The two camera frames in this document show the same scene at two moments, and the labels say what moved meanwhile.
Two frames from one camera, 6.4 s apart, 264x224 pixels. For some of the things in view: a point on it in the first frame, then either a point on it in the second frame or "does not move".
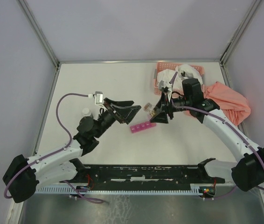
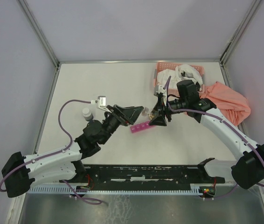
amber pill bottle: x=147 y=106 -> x=145 y=112
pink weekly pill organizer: x=141 y=126 does not move
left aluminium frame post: x=38 y=32 does not move
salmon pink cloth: x=232 y=107 does not move
